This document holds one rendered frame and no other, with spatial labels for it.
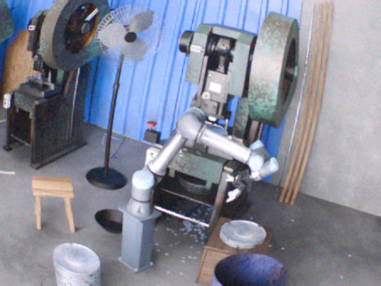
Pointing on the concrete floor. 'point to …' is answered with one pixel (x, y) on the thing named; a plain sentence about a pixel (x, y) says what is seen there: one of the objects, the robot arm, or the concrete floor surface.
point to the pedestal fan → (102, 174)
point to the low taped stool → (60, 187)
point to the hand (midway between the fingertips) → (226, 191)
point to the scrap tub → (249, 271)
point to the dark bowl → (110, 220)
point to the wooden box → (214, 251)
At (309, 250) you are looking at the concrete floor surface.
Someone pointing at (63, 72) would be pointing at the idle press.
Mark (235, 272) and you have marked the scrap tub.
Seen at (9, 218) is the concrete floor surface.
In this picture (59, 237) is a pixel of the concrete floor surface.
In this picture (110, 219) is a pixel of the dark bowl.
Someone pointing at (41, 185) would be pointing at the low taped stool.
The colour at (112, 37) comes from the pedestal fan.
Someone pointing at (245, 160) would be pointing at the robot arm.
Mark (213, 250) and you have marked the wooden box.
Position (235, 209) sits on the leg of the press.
